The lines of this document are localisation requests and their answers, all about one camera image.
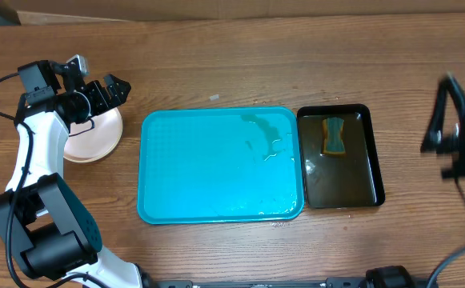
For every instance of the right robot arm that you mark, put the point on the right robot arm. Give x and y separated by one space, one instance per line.
434 141

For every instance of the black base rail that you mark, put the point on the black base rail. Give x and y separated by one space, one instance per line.
331 282

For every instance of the black water basin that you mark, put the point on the black water basin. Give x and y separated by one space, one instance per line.
348 181

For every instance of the pink-white plate with stain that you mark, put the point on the pink-white plate with stain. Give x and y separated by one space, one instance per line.
95 139

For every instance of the teal plastic tray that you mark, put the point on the teal plastic tray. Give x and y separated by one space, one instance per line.
219 165

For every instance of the yellow green sponge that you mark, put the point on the yellow green sponge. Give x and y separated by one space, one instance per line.
333 136

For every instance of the cardboard board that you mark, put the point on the cardboard board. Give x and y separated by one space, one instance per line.
160 10

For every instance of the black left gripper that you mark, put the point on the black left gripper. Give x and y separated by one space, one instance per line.
118 98

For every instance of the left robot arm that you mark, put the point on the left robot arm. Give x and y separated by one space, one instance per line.
47 231

